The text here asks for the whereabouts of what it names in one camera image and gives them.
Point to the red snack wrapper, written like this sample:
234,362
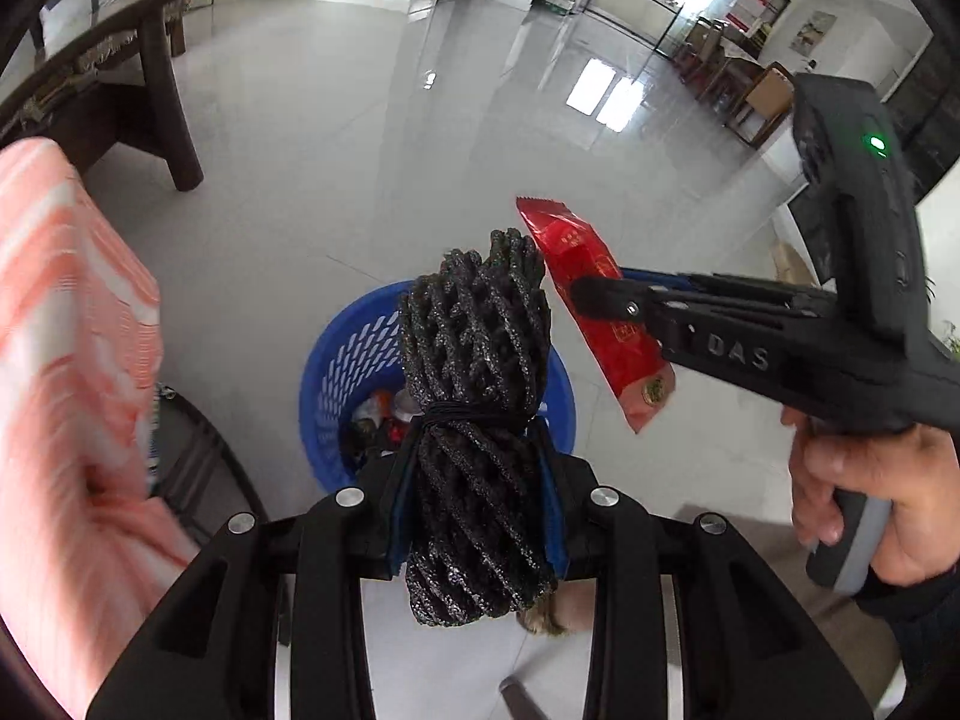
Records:
630,359

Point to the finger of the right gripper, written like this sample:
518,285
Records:
663,312
719,284

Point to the black foam net bundle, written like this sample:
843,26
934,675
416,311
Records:
474,343

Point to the dark wooden coffee table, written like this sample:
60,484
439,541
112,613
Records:
110,84

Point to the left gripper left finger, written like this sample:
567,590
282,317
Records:
261,590

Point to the grey white cushion right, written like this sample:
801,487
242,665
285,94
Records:
82,4

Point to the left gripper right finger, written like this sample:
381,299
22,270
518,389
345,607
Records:
719,603

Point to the blue plastic trash basket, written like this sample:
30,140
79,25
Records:
356,355

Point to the orange white striped tablecloth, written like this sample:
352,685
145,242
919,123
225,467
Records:
87,552

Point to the person's right hand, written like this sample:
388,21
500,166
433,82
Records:
917,472

